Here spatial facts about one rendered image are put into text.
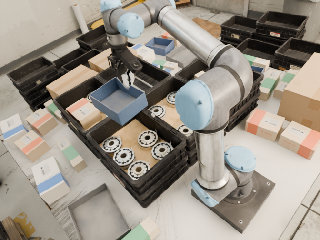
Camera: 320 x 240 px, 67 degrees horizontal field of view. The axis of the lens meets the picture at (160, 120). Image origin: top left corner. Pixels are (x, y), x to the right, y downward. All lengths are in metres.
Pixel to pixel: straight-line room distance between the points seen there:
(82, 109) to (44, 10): 3.10
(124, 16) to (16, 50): 3.59
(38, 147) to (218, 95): 1.18
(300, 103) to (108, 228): 1.10
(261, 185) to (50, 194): 0.98
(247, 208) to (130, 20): 0.85
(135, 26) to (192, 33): 0.19
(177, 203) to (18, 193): 1.66
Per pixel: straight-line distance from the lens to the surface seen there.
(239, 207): 1.12
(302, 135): 1.36
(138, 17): 0.83
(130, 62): 0.95
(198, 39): 0.75
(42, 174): 1.38
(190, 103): 0.59
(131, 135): 1.27
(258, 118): 1.39
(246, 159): 0.96
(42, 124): 1.67
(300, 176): 1.31
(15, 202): 2.48
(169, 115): 1.32
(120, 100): 1.10
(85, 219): 1.24
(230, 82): 0.62
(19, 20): 4.28
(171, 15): 0.84
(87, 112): 1.38
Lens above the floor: 1.75
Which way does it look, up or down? 45 degrees down
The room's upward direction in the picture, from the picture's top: 12 degrees counter-clockwise
